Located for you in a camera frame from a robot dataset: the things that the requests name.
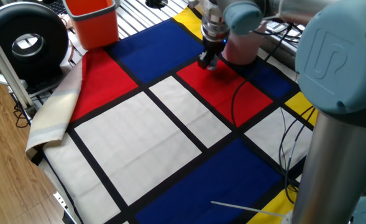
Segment wire grid rack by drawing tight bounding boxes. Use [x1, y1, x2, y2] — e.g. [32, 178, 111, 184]
[262, 17, 306, 44]

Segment metal angle bracket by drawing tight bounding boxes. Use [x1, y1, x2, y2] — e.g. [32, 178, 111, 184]
[52, 191, 84, 224]

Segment pink swing-lid trash can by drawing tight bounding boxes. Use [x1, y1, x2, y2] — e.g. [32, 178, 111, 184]
[221, 21, 268, 66]

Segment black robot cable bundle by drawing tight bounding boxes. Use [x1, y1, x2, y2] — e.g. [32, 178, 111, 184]
[231, 23, 319, 205]

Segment black round object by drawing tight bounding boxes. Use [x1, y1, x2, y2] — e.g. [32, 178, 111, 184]
[145, 0, 168, 9]

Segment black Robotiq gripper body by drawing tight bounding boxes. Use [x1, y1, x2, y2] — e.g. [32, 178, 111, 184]
[203, 34, 227, 58]

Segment black round fan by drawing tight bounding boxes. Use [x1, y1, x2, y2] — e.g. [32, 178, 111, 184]
[0, 1, 70, 90]

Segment colour block tablecloth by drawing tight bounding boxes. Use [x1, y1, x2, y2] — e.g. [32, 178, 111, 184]
[25, 4, 320, 224]

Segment orange plastic bin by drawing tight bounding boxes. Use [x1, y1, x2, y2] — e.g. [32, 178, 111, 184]
[62, 0, 121, 51]

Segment white cable tie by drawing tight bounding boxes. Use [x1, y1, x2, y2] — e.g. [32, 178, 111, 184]
[210, 200, 293, 219]

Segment black keyboard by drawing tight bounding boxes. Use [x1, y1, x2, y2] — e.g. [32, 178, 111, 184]
[47, 0, 68, 16]

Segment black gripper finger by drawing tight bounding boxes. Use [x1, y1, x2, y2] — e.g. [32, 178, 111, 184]
[197, 50, 211, 70]
[209, 52, 221, 72]

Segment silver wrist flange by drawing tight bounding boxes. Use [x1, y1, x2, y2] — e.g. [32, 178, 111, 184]
[200, 2, 231, 42]

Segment aluminium frame post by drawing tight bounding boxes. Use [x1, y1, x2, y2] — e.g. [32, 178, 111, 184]
[0, 18, 36, 118]

